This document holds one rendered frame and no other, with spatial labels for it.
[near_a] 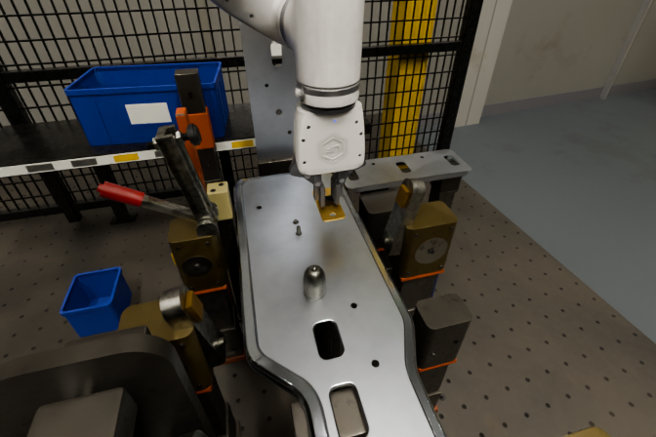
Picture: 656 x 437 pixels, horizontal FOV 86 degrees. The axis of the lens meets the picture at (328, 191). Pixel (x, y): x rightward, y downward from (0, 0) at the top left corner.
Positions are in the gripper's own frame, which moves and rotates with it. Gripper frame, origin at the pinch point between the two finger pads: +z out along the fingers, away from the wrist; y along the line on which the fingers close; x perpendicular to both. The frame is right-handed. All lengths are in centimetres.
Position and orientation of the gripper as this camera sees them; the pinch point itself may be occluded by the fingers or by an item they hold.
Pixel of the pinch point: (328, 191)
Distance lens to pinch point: 57.3
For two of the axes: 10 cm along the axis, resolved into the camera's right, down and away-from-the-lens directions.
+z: 0.0, 8.1, 5.9
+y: 9.7, -1.5, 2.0
